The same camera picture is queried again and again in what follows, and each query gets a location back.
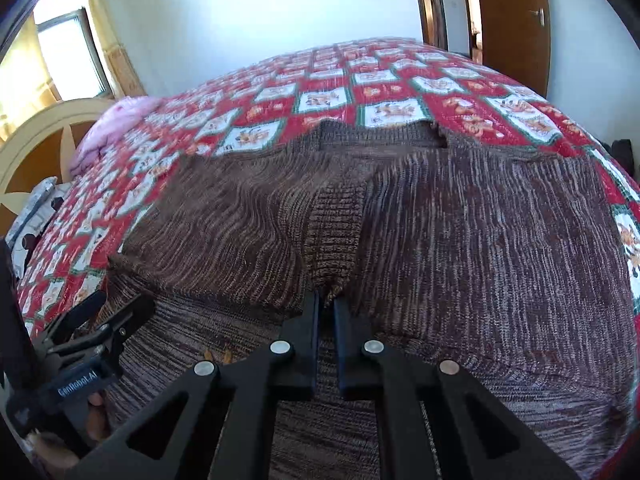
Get brown knitted sweater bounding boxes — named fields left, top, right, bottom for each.
left=107, top=121, right=638, bottom=479

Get dark clothes heap on floor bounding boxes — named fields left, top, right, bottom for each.
left=603, top=139, right=636, bottom=178

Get person's left hand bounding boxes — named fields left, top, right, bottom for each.
left=26, top=390, right=112, bottom=479

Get grey patterned cloth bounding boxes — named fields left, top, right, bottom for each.
left=4, top=177, right=70, bottom=280

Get cream wooden headboard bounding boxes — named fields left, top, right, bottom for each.
left=0, top=98, right=115, bottom=234

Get pink pillow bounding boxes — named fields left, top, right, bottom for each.
left=68, top=96, right=163, bottom=177

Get yellow curtain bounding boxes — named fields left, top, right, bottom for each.
left=84, top=0, right=145, bottom=99

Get red patchwork bedspread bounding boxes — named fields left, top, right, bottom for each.
left=17, top=38, right=639, bottom=336

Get brown wooden door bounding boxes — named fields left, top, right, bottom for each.
left=480, top=0, right=551, bottom=96

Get window with dark frame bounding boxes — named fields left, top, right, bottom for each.
left=34, top=0, right=113, bottom=101

